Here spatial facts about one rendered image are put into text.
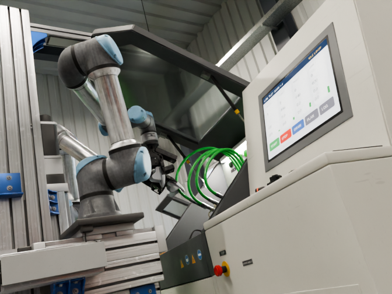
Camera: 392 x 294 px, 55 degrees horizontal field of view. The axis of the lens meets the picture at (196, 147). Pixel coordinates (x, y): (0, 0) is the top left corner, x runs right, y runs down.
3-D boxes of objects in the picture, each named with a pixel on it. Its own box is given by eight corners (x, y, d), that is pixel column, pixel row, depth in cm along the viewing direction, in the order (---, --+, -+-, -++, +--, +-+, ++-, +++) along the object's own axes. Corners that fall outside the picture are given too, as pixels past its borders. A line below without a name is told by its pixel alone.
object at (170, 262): (160, 289, 191) (154, 258, 196) (168, 287, 193) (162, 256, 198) (210, 276, 139) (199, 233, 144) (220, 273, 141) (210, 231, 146)
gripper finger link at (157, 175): (152, 188, 165) (149, 168, 168) (165, 186, 167) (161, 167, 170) (154, 186, 162) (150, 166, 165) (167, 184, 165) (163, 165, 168)
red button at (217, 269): (214, 280, 127) (210, 264, 129) (224, 277, 129) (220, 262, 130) (221, 278, 123) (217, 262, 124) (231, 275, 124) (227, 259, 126)
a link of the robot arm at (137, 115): (120, 125, 161) (129, 133, 172) (144, 118, 160) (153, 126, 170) (117, 109, 164) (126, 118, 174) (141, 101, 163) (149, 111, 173)
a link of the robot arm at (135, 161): (119, 189, 138) (82, 50, 142) (158, 178, 136) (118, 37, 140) (107, 192, 126) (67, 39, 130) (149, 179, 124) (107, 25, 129)
